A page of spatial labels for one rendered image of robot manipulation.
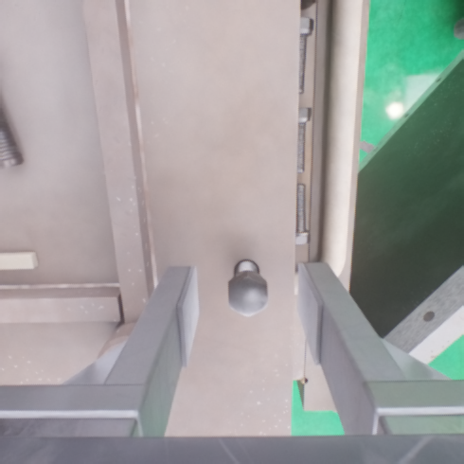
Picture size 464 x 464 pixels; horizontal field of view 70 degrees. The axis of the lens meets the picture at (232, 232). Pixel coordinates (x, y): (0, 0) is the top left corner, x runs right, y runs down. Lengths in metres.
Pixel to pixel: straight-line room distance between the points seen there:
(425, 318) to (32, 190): 0.39
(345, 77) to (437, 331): 0.27
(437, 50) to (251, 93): 1.62
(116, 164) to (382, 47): 1.56
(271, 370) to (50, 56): 0.20
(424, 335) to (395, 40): 1.42
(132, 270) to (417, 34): 1.64
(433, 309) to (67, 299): 0.36
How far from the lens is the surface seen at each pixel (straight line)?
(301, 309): 0.16
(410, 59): 1.71
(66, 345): 0.23
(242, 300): 0.15
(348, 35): 0.30
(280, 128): 0.17
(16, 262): 0.21
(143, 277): 0.17
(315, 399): 0.42
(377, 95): 1.65
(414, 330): 0.43
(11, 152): 0.19
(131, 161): 0.16
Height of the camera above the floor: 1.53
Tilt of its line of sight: 74 degrees down
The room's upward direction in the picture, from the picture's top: 176 degrees counter-clockwise
